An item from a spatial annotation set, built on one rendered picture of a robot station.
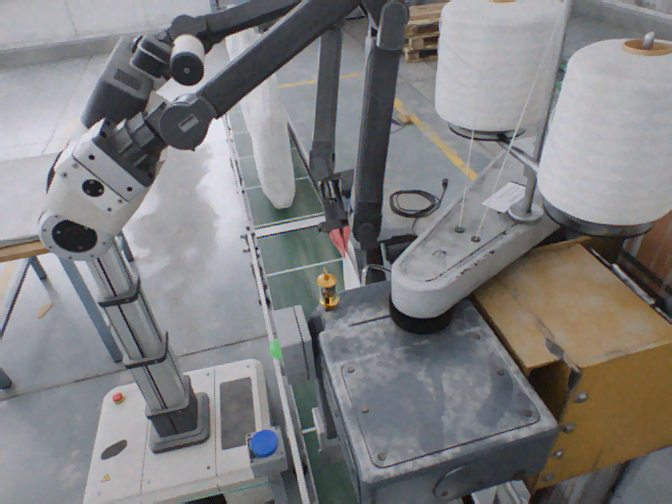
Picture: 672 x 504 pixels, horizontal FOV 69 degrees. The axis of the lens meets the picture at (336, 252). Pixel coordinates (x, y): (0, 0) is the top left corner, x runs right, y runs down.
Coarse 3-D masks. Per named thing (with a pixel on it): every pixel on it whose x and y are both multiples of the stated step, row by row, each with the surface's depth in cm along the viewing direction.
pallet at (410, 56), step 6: (408, 42) 594; (426, 42) 587; (432, 42) 587; (408, 48) 573; (426, 48) 570; (432, 48) 571; (438, 48) 607; (402, 54) 603; (408, 54) 570; (414, 54) 571; (408, 60) 574; (414, 60) 575; (420, 60) 577
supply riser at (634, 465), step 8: (640, 456) 93; (648, 456) 93; (632, 464) 96; (640, 464) 95; (624, 472) 99; (632, 472) 97; (624, 480) 99; (616, 488) 102; (624, 488) 101; (616, 496) 103
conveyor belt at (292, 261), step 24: (264, 240) 249; (288, 240) 247; (312, 240) 246; (264, 264) 233; (288, 264) 232; (312, 264) 231; (336, 264) 230; (288, 288) 219; (312, 288) 218; (336, 288) 216; (312, 312) 206; (312, 384) 177; (312, 408) 169; (312, 432) 161; (312, 456) 155; (336, 480) 148
